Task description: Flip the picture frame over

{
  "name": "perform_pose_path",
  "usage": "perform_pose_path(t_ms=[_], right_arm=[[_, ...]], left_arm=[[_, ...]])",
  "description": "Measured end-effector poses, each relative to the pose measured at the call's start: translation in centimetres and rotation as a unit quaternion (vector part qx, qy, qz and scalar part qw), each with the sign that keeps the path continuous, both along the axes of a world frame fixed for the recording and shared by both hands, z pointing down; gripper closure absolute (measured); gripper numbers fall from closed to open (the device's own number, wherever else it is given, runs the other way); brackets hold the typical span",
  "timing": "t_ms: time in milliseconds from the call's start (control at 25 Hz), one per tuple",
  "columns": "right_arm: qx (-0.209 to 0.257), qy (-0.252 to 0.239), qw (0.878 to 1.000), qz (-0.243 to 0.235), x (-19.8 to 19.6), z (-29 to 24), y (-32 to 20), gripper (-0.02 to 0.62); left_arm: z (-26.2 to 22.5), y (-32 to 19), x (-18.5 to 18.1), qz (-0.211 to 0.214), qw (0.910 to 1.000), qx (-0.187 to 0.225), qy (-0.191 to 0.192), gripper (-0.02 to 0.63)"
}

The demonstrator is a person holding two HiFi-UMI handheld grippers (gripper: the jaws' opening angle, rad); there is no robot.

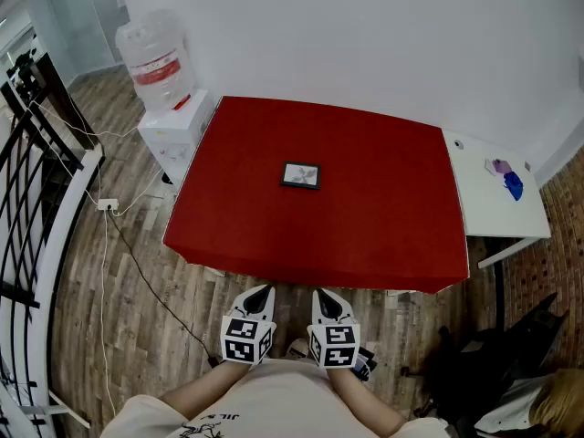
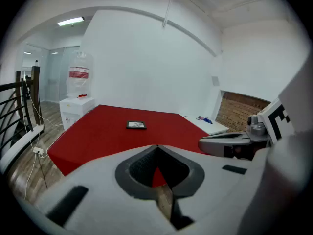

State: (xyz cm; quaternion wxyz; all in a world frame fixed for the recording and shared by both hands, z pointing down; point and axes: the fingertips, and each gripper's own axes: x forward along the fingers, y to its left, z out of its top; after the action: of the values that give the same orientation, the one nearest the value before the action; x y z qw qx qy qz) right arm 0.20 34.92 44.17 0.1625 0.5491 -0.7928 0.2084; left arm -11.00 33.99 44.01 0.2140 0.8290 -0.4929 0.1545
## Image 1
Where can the red plastic piece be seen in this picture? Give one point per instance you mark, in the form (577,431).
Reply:
(181,103)

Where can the person's cream printed shirt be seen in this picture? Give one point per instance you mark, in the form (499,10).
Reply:
(283,404)

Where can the purple paper figure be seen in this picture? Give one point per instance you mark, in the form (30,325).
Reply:
(503,166)

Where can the white railing base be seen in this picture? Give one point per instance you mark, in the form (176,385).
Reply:
(55,253)

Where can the white side desk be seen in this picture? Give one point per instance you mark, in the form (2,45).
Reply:
(493,208)

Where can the person's left forearm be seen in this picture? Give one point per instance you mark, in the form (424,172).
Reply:
(205,388)

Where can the white cloth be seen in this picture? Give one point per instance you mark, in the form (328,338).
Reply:
(511,404)

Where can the person's tan shoe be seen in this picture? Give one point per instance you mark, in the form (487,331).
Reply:
(297,348)

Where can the black metal railing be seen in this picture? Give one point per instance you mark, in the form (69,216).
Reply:
(18,185)

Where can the white power strip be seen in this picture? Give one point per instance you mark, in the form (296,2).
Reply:
(108,204)

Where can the person's right forearm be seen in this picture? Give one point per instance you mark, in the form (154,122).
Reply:
(365,399)

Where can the dark wooden post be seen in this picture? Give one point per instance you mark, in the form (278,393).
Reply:
(64,103)

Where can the blue paper figure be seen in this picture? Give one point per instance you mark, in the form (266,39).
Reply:
(514,185)

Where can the black picture frame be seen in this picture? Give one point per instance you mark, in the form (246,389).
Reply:
(300,175)

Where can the white paper card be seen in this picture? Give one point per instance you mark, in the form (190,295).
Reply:
(489,168)

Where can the black tripod equipment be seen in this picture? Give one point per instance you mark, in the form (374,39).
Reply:
(23,69)

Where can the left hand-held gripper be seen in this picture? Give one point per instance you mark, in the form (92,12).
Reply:
(246,338)

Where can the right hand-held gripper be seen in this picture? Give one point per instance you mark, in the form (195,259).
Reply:
(335,345)

